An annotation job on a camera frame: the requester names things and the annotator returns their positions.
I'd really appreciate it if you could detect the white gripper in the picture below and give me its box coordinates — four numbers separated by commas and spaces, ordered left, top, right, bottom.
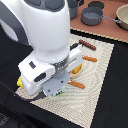
18, 44, 82, 96

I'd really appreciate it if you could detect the orange toy bread loaf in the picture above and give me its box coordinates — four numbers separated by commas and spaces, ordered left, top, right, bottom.
71, 64, 82, 74

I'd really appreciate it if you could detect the brown toy sausage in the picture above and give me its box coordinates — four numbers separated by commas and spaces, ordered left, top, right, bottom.
79, 39, 96, 51

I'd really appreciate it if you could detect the yellow butter box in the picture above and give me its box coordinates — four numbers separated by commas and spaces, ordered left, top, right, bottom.
17, 77, 23, 87

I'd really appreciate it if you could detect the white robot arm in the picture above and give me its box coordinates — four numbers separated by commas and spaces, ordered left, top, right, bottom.
0, 0, 82, 98

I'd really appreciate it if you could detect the light blue toy cup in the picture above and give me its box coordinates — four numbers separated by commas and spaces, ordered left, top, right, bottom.
53, 86, 65, 96

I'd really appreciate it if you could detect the beige round plate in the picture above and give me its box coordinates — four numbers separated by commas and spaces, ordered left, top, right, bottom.
70, 64, 83, 79

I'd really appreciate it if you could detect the woven beige placemat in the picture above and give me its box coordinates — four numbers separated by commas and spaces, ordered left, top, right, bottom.
13, 33, 115, 128

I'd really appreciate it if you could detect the pink brown mat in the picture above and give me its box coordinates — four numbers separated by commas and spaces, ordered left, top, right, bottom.
70, 0, 128, 43

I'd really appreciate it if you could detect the dark grey pot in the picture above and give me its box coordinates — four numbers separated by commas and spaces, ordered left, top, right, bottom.
68, 0, 84, 19

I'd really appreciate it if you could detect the black round lid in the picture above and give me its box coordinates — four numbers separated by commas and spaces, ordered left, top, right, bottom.
88, 1, 104, 9

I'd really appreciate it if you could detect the beige pan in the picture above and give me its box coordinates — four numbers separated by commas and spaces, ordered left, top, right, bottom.
116, 4, 128, 31

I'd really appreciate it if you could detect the fork with orange handle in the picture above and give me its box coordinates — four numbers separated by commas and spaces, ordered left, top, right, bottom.
69, 80, 85, 89

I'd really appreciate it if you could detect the black cable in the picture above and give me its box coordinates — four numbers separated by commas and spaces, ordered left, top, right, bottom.
0, 79, 48, 103

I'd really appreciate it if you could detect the knife with orange handle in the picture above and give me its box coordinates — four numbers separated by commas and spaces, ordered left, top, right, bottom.
82, 56, 97, 62

